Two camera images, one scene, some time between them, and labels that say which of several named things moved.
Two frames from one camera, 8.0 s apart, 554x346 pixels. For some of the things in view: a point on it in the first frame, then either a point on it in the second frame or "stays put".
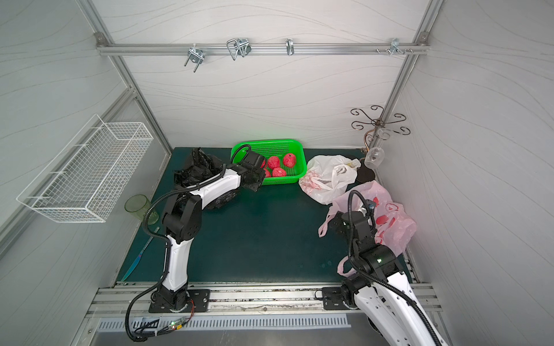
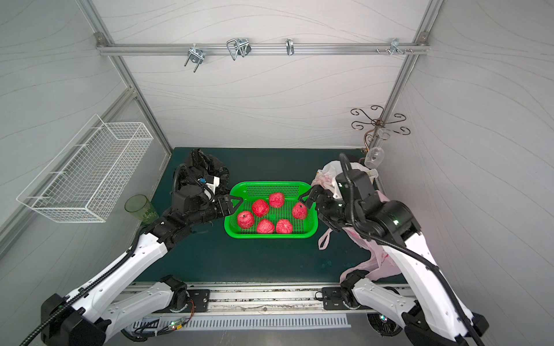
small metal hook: x=290 y=46 stays put
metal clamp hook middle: x=239 y=46 stays put
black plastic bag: x=200 y=167 stays put
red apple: x=289 y=160 -> x=299 y=211
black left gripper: x=238 y=300 stays put
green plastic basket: x=286 y=158 -> x=271 y=210
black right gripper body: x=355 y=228 -> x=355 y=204
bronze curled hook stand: x=376 y=123 stays put
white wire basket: x=81 y=184 stays put
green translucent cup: x=138 y=205 stays put
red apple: x=273 y=161 -> x=277 y=200
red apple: x=278 y=172 -> x=284 y=226
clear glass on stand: x=374 y=157 stays put
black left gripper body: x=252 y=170 -> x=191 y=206
